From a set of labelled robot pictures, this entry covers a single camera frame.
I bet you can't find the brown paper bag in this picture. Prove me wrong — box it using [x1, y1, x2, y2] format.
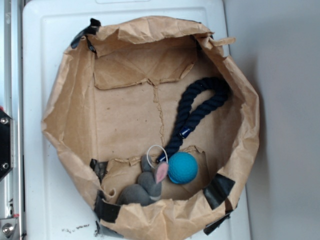
[41, 16, 260, 240]

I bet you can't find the navy blue rope toy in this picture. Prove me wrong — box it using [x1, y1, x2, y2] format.
[156, 77, 229, 163]

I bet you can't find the grey plush mouse toy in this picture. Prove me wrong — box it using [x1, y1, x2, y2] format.
[116, 144, 169, 206]

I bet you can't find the black metal bracket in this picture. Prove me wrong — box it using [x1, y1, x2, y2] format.
[0, 107, 12, 181]

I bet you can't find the blue dimpled ball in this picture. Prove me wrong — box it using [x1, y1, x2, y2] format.
[168, 152, 198, 185]

